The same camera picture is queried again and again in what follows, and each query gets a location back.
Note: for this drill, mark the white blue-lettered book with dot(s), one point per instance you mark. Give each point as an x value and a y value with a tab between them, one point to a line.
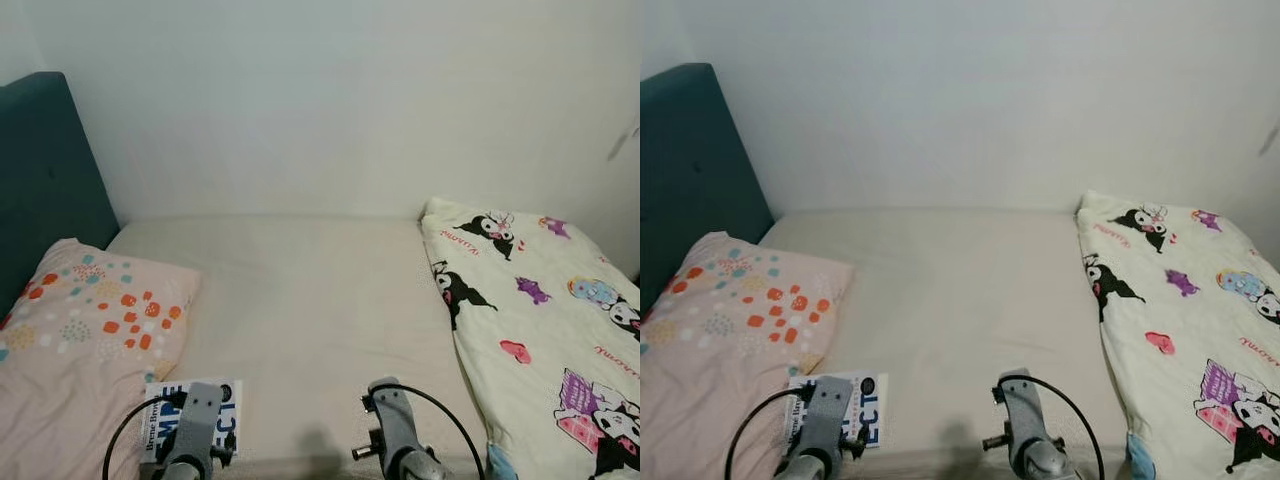
868	410
160	415

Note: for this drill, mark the pink dotted pillow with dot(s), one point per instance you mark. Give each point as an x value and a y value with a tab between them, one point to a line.
720	340
70	350

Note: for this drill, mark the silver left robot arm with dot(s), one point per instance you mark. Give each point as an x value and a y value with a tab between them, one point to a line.
808	466
186	468

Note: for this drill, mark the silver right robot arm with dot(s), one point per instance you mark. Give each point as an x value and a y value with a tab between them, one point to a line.
422	468
1048	462

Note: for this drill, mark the beige sheeted mattress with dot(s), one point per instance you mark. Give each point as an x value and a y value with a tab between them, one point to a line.
300	320
950	310

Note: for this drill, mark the cream cartoon print blanket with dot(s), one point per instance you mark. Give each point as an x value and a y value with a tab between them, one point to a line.
530	330
1190	320

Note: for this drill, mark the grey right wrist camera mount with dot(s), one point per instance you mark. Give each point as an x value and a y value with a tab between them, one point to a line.
395	420
1022	410

